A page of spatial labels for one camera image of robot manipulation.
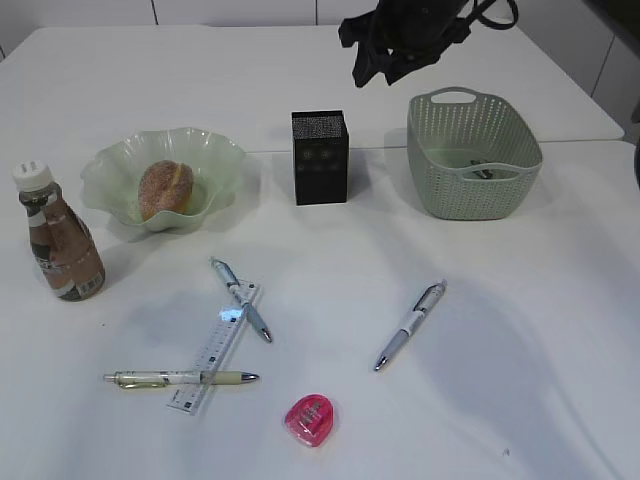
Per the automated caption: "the grey grip pen right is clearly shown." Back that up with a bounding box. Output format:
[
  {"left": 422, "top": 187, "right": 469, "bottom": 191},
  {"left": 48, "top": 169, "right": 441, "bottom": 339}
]
[{"left": 373, "top": 279, "right": 447, "bottom": 372}]

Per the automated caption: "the clear plastic ruler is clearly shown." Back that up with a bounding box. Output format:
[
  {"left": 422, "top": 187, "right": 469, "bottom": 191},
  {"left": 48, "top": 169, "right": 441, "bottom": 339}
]
[{"left": 167, "top": 297, "right": 244, "bottom": 415}]

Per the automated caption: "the blue grip pen on ruler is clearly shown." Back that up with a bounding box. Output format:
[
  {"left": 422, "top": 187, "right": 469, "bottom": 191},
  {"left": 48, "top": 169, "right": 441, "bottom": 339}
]
[{"left": 210, "top": 257, "right": 273, "bottom": 343}]

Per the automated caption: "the brown drink bottle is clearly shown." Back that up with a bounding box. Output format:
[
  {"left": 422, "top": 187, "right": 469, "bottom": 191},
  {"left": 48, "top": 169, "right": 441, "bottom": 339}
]
[{"left": 12, "top": 160, "right": 106, "bottom": 301}]

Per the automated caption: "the pink pencil sharpener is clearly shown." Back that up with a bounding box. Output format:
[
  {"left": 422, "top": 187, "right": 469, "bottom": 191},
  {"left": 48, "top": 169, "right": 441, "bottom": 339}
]
[{"left": 283, "top": 393, "right": 336, "bottom": 448}]

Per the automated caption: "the black square pen holder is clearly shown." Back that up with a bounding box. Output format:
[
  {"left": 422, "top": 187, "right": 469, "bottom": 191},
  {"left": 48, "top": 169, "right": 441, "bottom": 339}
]
[{"left": 291, "top": 110, "right": 349, "bottom": 206}]

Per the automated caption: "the cream grip pen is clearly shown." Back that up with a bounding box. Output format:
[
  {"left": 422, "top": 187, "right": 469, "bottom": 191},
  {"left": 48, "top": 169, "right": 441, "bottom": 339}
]
[{"left": 102, "top": 370, "right": 260, "bottom": 389}]

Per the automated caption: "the green plastic woven basket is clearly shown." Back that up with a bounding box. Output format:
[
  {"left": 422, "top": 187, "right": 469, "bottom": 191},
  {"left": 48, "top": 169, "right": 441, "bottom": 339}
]
[{"left": 406, "top": 87, "right": 543, "bottom": 221}]

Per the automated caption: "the sugared bread roll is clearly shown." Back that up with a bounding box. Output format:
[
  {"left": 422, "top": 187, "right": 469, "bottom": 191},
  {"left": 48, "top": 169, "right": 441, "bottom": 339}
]
[{"left": 138, "top": 160, "right": 194, "bottom": 221}]

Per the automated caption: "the green wavy glass plate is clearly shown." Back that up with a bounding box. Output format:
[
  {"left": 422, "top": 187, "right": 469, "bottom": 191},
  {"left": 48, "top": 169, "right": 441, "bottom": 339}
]
[{"left": 81, "top": 127, "right": 245, "bottom": 232}]

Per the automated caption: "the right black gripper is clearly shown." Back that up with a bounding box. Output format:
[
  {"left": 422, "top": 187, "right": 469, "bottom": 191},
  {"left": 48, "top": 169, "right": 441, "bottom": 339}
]
[{"left": 338, "top": 0, "right": 471, "bottom": 88}]

